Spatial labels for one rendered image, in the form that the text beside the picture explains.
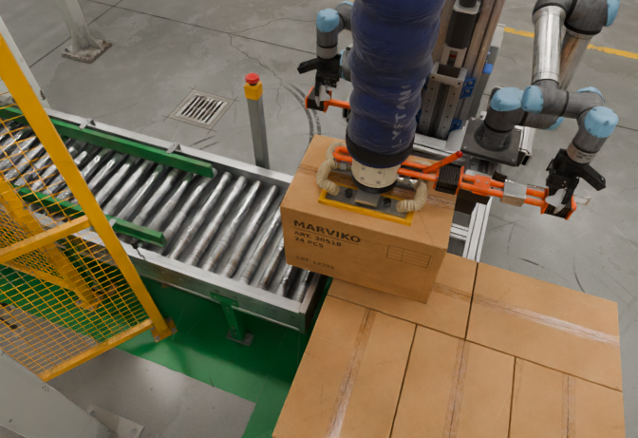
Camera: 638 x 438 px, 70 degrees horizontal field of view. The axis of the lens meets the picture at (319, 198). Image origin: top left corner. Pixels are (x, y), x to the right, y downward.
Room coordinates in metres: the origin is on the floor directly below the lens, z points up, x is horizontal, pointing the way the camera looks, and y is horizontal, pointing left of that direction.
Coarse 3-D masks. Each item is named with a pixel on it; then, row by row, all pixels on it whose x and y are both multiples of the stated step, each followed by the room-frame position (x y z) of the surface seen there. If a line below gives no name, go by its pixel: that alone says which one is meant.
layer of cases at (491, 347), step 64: (448, 256) 1.16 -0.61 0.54; (320, 320) 0.83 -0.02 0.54; (384, 320) 0.83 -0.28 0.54; (448, 320) 0.84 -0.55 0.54; (512, 320) 0.84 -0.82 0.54; (576, 320) 0.85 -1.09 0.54; (320, 384) 0.57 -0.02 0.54; (384, 384) 0.57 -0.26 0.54; (448, 384) 0.58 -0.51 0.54; (512, 384) 0.58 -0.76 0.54; (576, 384) 0.59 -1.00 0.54
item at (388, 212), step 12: (324, 192) 1.08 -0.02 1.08; (348, 192) 1.05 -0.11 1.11; (336, 204) 1.02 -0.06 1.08; (348, 204) 1.02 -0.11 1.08; (360, 204) 1.02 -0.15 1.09; (384, 204) 1.01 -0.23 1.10; (372, 216) 0.98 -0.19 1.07; (384, 216) 0.97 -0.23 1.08; (396, 216) 0.97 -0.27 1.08; (408, 216) 0.97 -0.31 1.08
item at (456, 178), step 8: (440, 168) 1.07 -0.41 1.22; (448, 168) 1.08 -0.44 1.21; (456, 168) 1.08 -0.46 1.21; (440, 176) 1.04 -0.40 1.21; (448, 176) 1.04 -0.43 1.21; (456, 176) 1.04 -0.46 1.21; (440, 184) 1.01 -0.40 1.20; (448, 184) 1.01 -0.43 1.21; (456, 184) 1.00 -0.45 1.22; (448, 192) 1.00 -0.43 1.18; (456, 192) 1.00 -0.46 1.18
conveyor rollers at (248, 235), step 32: (0, 128) 2.00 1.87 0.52; (96, 160) 1.73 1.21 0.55; (128, 160) 1.73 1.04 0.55; (64, 192) 1.50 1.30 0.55; (128, 192) 1.52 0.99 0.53; (160, 192) 1.51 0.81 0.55; (192, 192) 1.52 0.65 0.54; (256, 192) 1.53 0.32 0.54; (160, 224) 1.32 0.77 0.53; (192, 224) 1.31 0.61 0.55; (256, 224) 1.32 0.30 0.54; (192, 256) 1.13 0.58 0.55; (256, 256) 1.14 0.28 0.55; (288, 288) 0.98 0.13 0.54
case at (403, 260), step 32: (320, 160) 1.26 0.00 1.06; (416, 160) 1.26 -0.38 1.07; (288, 192) 1.09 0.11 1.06; (320, 192) 1.09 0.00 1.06; (288, 224) 1.02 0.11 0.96; (320, 224) 0.98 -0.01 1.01; (352, 224) 0.95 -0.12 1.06; (384, 224) 0.95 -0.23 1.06; (416, 224) 0.95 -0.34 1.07; (448, 224) 0.95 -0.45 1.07; (288, 256) 1.02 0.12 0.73; (320, 256) 0.98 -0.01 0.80; (352, 256) 0.94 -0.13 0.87; (384, 256) 0.91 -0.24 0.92; (416, 256) 0.88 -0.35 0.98; (384, 288) 0.90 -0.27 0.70; (416, 288) 0.87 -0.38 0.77
